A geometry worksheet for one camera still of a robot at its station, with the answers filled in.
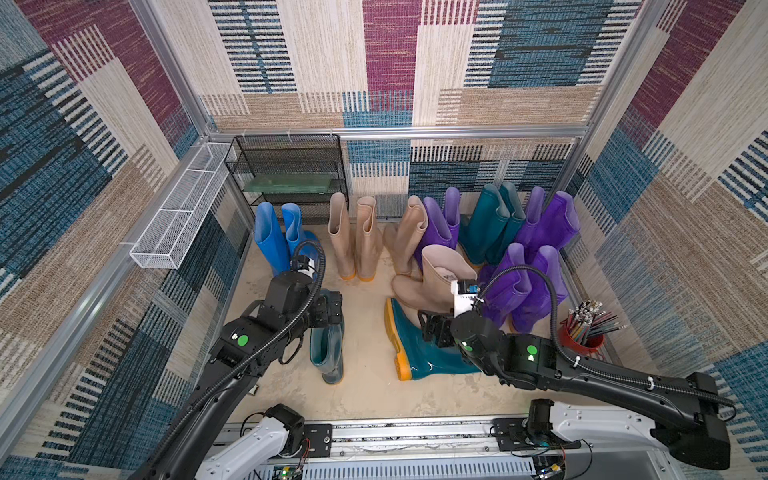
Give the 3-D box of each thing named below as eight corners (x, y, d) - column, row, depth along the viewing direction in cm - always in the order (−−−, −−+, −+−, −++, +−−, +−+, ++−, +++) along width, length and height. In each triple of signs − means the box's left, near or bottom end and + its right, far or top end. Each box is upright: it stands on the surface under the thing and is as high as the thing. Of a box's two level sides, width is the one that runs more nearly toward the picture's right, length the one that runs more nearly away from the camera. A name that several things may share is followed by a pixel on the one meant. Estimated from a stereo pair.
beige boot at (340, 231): (336, 286, 104) (322, 232, 83) (341, 248, 115) (330, 192, 94) (355, 286, 104) (346, 232, 83) (358, 248, 114) (351, 192, 94)
